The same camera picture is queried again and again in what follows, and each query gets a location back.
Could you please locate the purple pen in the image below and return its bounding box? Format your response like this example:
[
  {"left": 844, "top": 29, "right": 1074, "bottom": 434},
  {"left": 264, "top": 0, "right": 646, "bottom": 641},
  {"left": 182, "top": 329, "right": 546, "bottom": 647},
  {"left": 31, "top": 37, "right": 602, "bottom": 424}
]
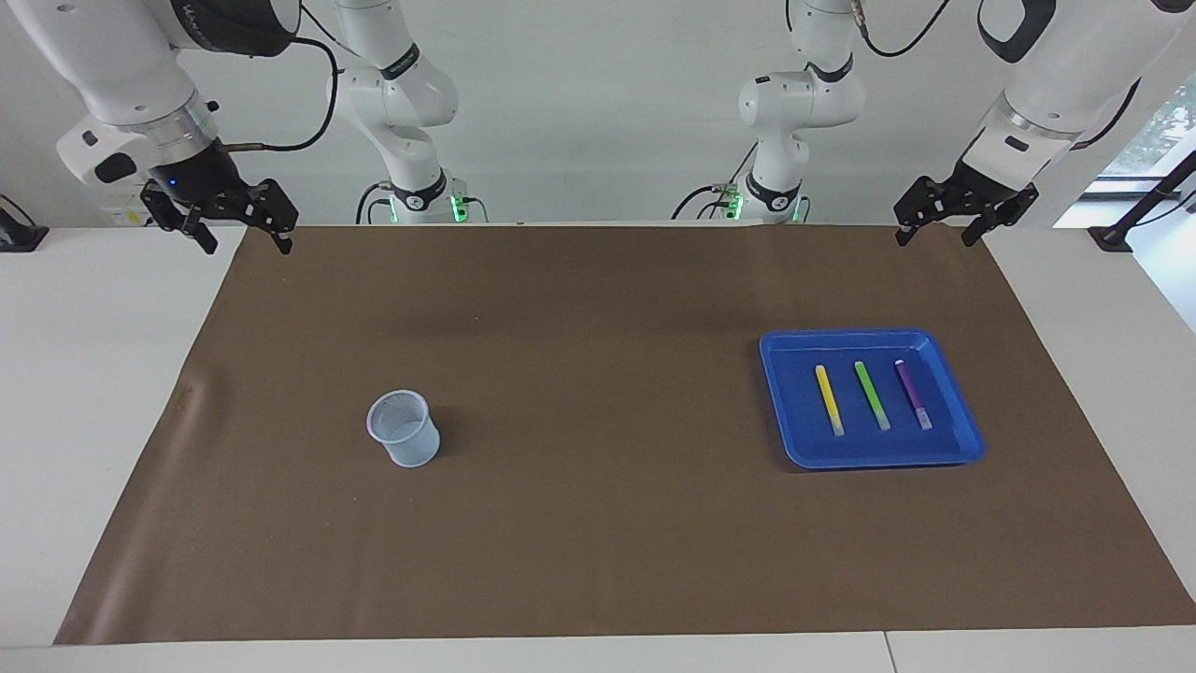
[{"left": 894, "top": 359, "right": 933, "bottom": 431}]

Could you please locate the black clamp base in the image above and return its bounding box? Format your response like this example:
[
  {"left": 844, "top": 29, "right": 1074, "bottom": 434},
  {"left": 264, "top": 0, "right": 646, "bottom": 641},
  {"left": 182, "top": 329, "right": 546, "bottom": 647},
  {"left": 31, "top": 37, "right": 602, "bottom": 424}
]
[{"left": 0, "top": 193, "right": 50, "bottom": 253}]

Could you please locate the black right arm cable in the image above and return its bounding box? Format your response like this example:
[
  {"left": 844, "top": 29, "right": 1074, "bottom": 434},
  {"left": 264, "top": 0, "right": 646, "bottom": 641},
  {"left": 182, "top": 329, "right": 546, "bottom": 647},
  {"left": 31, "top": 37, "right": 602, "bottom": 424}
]
[{"left": 224, "top": 33, "right": 339, "bottom": 153}]

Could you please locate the window pane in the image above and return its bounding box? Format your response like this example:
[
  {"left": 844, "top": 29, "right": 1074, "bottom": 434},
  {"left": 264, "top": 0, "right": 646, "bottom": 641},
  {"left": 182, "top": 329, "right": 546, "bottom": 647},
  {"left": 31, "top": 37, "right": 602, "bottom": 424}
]
[{"left": 1101, "top": 73, "right": 1196, "bottom": 179}]

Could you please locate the clear plastic cup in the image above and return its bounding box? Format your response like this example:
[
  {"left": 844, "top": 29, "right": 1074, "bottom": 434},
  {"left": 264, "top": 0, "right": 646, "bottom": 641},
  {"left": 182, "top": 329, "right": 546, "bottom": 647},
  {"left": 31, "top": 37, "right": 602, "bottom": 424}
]
[{"left": 366, "top": 390, "right": 441, "bottom": 468}]

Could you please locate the brown table mat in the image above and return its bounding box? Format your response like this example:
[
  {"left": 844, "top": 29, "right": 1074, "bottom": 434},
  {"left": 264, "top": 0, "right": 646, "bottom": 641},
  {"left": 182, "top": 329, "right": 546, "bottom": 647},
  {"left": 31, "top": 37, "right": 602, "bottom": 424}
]
[{"left": 54, "top": 224, "right": 1196, "bottom": 646}]

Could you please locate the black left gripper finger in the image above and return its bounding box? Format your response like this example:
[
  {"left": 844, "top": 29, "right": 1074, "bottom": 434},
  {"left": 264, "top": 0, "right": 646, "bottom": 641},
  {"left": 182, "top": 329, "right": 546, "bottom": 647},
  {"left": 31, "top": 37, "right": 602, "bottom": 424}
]
[
  {"left": 961, "top": 185, "right": 1040, "bottom": 249},
  {"left": 893, "top": 178, "right": 941, "bottom": 248}
]

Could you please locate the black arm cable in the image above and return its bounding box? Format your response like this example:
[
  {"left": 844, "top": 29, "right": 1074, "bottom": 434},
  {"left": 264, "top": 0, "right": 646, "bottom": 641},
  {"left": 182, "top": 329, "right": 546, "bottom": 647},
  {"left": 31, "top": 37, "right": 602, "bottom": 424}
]
[
  {"left": 224, "top": 33, "right": 339, "bottom": 153},
  {"left": 855, "top": 0, "right": 1143, "bottom": 150}
]

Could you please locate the yellow pen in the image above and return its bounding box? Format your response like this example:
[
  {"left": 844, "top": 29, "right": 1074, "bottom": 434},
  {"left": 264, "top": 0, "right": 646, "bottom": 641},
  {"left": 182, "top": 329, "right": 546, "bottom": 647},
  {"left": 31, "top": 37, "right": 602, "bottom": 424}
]
[{"left": 815, "top": 365, "right": 846, "bottom": 437}]

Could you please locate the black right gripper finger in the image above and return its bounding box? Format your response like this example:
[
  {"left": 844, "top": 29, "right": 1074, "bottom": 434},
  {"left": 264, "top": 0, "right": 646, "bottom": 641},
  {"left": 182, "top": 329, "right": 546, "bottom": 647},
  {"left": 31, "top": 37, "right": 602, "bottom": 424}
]
[
  {"left": 249, "top": 179, "right": 299, "bottom": 256},
  {"left": 141, "top": 181, "right": 220, "bottom": 256}
]

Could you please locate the green pen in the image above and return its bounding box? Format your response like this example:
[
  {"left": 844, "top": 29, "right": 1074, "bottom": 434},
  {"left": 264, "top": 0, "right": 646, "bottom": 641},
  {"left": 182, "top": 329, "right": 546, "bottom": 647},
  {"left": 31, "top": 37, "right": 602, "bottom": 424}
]
[{"left": 854, "top": 361, "right": 891, "bottom": 432}]

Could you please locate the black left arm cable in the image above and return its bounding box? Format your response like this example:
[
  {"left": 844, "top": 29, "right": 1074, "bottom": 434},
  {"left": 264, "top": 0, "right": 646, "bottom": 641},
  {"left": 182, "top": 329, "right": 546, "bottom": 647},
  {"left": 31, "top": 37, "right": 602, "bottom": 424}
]
[{"left": 855, "top": 0, "right": 1143, "bottom": 150}]

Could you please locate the blue plastic tray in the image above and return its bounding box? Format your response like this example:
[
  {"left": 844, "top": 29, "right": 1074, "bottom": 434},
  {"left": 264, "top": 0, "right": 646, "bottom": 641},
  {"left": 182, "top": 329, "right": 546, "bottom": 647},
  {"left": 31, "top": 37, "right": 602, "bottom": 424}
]
[{"left": 759, "top": 328, "right": 987, "bottom": 470}]

